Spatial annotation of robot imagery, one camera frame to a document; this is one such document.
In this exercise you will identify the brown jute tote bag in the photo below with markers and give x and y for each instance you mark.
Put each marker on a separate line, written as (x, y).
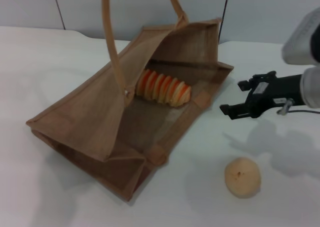
(87, 117)

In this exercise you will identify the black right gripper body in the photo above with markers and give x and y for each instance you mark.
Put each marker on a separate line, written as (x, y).
(275, 92)

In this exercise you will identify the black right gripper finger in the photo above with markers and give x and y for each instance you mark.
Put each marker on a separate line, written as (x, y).
(246, 85)
(237, 110)

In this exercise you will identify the round egg yolk pastry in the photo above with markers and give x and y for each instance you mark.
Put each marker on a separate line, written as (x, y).
(243, 177)

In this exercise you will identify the orange striped bread loaf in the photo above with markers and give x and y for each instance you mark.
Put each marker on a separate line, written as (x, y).
(162, 89)

